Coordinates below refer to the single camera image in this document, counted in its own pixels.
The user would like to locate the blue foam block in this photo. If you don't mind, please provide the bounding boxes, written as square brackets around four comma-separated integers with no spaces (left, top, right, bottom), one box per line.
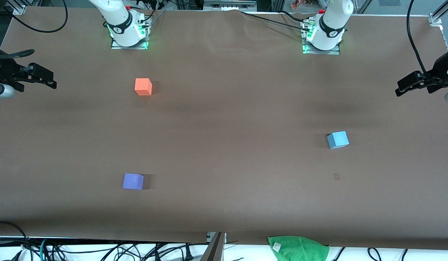
[326,131,350,149]

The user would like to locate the orange foam block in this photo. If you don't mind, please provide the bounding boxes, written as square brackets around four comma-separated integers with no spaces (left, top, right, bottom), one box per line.
[135,78,153,96]

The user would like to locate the purple foam block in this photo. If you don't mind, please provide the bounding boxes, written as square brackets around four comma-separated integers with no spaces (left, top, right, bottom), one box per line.
[122,173,145,190]

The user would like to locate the green cloth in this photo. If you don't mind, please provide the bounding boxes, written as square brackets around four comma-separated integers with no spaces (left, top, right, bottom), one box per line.
[268,236,330,261]

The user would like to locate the aluminium corner bracket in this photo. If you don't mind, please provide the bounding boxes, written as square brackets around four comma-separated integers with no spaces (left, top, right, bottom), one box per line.
[5,0,27,16]
[428,0,448,26]

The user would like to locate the black looping cable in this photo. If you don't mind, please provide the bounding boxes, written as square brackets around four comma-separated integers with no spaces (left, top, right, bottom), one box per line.
[5,0,69,34]

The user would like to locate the black cable across table edge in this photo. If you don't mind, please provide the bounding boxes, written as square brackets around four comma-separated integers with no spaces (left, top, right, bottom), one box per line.
[239,10,312,33]

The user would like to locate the black floor cable loop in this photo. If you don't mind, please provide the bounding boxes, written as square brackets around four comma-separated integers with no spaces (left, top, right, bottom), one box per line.
[0,221,33,261]

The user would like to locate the aluminium profile post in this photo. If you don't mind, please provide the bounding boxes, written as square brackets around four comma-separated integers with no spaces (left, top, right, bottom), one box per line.
[200,232,227,261]

